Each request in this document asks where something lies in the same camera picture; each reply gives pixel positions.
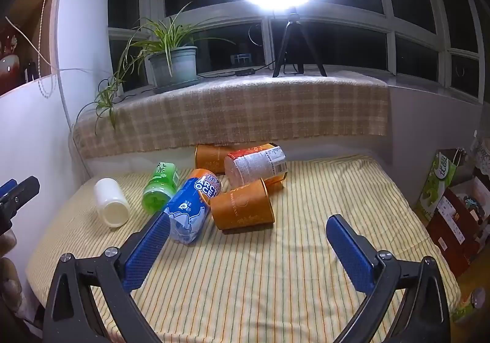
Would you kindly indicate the red jar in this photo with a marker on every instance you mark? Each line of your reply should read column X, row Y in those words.
column 7, row 67

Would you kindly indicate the person's left hand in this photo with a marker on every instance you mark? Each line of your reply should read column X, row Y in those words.
column 7, row 278

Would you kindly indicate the black tripod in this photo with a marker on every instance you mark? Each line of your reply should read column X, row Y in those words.
column 291, row 35

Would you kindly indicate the checked beige blanket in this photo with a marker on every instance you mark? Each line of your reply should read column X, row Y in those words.
column 249, row 113

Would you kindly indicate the wooden shelf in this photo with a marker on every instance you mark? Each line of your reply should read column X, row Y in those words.
column 34, row 2

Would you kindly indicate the brown cardboard box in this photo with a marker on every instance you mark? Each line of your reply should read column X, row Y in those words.
column 455, row 224

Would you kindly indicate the yellow striped bed sheet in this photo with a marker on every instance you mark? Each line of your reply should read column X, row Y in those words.
column 249, row 281

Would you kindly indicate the blue Arctic Ocean bottle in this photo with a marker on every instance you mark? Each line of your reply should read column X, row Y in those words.
column 191, row 209

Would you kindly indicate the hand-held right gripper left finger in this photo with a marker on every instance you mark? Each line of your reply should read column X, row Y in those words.
column 147, row 247

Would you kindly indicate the potted spider plant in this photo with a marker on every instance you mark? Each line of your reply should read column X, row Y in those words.
column 174, row 63

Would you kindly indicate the white plastic jar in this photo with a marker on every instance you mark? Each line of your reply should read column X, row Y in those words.
column 111, row 203

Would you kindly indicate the green paper bag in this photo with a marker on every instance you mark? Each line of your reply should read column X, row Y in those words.
column 436, row 186

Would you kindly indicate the green tea bottle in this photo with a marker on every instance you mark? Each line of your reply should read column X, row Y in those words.
column 160, row 186

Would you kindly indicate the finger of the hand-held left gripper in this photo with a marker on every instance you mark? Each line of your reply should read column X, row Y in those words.
column 21, row 194

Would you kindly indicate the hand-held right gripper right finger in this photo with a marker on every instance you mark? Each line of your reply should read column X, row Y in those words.
column 350, row 251

